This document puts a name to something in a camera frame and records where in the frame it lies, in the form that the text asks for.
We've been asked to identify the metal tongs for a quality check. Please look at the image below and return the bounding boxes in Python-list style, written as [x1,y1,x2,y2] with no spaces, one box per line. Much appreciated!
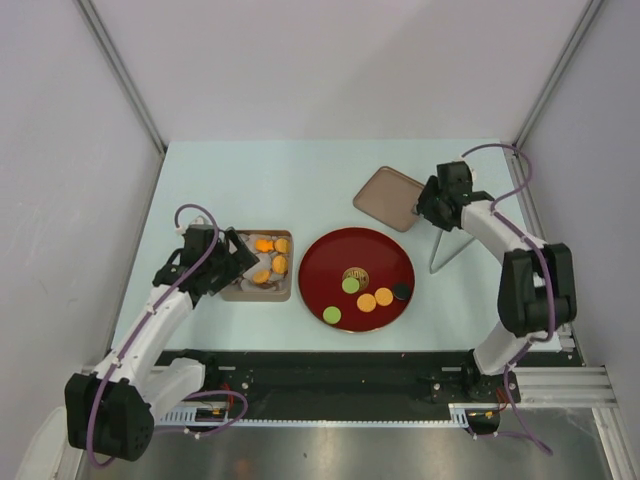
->
[429,230,475,275]

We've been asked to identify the tan square tin lid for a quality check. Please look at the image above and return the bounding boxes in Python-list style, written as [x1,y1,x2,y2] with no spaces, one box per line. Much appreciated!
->
[353,166,424,233]

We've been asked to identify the orange fish-shaped cookie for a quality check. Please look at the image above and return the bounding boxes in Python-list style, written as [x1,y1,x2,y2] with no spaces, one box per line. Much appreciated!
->
[255,238,274,253]

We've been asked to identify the orange round cookie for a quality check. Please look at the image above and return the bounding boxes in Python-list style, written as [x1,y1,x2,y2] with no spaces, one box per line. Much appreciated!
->
[274,238,291,254]
[374,287,394,307]
[252,270,271,284]
[271,255,289,275]
[356,293,377,313]

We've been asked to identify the tan square tin box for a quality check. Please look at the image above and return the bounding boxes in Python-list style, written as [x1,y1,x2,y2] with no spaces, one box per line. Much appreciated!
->
[221,230,294,302]

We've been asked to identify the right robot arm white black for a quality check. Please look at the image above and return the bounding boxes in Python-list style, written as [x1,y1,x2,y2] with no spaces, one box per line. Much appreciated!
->
[415,161,577,401]

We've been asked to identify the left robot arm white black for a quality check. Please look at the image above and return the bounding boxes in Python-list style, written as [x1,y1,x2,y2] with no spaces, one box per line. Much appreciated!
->
[64,224,258,461]

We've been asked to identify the black round cookie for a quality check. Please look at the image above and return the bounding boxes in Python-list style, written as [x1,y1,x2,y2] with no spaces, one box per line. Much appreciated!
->
[392,283,411,301]

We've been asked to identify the round red lacquer tray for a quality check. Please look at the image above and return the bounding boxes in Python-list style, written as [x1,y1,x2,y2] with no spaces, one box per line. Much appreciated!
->
[297,227,416,333]

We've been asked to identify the green round cookie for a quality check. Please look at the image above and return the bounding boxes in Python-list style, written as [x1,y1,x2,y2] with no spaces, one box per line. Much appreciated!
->
[322,306,342,325]
[341,277,361,294]

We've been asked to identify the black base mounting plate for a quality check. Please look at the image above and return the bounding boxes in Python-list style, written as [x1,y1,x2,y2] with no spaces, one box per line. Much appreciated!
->
[149,349,586,421]

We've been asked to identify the white cable duct left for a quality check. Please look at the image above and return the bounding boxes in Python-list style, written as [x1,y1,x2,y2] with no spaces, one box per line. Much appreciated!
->
[156,405,228,428]

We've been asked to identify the white cable duct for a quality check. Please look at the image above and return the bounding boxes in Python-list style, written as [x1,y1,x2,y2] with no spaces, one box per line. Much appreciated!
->
[156,405,228,428]
[449,403,506,429]

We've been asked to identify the white cable duct right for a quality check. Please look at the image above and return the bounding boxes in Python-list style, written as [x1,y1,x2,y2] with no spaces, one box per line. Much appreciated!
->
[449,403,506,429]

